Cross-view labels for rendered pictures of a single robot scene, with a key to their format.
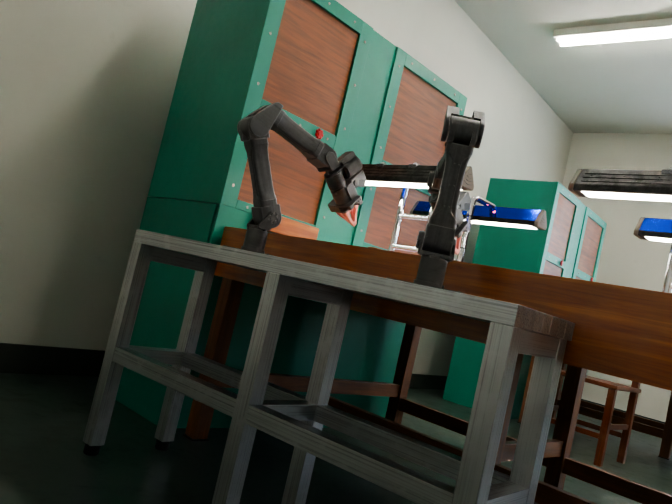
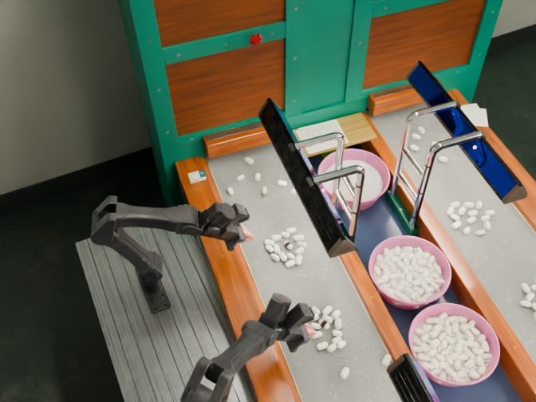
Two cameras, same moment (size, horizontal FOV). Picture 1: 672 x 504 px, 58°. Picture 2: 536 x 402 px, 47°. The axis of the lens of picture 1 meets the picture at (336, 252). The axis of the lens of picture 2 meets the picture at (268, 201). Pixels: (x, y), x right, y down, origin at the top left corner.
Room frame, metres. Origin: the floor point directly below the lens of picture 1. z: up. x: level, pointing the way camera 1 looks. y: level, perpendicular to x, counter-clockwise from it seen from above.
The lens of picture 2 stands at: (0.98, -0.63, 2.47)
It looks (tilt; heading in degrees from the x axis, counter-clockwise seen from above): 50 degrees down; 27
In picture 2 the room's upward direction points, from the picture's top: 1 degrees counter-clockwise
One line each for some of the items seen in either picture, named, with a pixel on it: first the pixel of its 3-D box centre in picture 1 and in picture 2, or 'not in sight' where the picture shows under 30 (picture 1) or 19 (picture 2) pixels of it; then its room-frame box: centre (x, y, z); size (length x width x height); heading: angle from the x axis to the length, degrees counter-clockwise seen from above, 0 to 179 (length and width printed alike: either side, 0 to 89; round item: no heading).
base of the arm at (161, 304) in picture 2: (255, 241); (151, 281); (1.79, 0.24, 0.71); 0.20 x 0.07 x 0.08; 51
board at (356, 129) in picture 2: not in sight; (330, 135); (2.63, -0.06, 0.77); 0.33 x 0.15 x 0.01; 136
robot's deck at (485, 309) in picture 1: (380, 291); (255, 334); (1.79, -0.15, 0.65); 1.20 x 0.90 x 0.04; 51
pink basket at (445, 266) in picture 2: not in sight; (407, 276); (2.17, -0.53, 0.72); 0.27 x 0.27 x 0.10
